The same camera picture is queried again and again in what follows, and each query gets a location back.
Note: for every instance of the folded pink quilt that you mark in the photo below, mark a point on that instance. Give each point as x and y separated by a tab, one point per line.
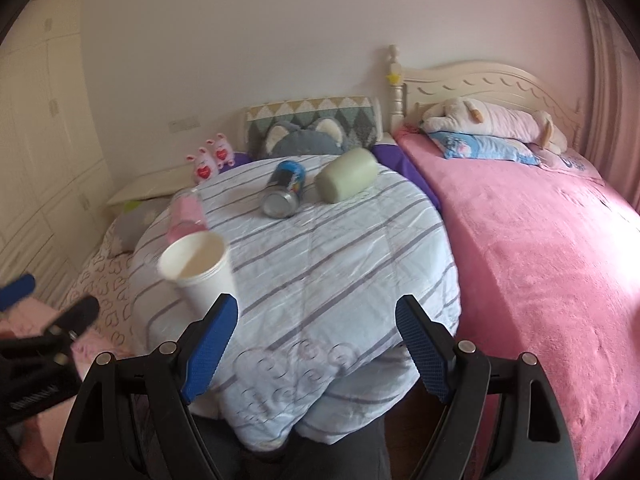
27	318

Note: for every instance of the white dog plush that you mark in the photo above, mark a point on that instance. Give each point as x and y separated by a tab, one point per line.
476	117

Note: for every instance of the blue cartoon pillow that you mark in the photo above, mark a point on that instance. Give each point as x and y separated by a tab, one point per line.
466	146

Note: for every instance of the grey flower pillow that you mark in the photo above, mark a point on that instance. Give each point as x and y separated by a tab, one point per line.
127	229

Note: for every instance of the heart pattern bed sheet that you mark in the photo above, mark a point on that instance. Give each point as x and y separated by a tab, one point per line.
107	279

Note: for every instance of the pink bunny plush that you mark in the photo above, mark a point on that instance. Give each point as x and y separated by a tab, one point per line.
221	150
204	165

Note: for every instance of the pink fleece blanket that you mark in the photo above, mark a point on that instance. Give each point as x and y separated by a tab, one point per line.
548	263

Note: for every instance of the yellow star ornament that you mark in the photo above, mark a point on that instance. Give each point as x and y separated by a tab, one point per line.
394	78

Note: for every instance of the blue metal can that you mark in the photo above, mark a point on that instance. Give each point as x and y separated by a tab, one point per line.
284	191

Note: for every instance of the front pink bunny plush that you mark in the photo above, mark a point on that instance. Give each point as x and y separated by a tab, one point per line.
204	165

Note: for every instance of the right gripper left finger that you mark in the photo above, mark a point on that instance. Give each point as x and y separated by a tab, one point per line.
101	438

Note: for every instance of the wall socket panel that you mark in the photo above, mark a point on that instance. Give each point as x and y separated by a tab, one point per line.
184	124

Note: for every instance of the cream wooden headboard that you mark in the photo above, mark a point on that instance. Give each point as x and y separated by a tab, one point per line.
493	82

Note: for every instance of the light blue striped quilt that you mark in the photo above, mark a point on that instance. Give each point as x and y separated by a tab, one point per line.
316	350

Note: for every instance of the pink glass jar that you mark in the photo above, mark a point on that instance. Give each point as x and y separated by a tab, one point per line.
186	215

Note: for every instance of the cream bedside ledge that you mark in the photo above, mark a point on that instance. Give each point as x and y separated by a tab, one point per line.
160	183

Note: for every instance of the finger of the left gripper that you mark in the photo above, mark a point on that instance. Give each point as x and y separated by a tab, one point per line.
53	345
15	289

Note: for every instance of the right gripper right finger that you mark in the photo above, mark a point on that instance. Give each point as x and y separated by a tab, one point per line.
530	439

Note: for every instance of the cream wardrobe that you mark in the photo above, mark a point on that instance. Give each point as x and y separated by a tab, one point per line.
54	180

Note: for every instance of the triangle pattern headboard cushion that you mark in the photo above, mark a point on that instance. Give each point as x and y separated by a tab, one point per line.
359	116

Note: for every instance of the white plastic cup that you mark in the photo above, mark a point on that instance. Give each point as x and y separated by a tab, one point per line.
199	268

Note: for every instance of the pale green cup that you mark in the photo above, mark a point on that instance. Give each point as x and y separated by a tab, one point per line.
346	176

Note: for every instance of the rear pink bunny plush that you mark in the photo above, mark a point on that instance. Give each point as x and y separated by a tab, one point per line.
221	150

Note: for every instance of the grey bear cushion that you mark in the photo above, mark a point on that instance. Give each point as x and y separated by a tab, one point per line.
325	136

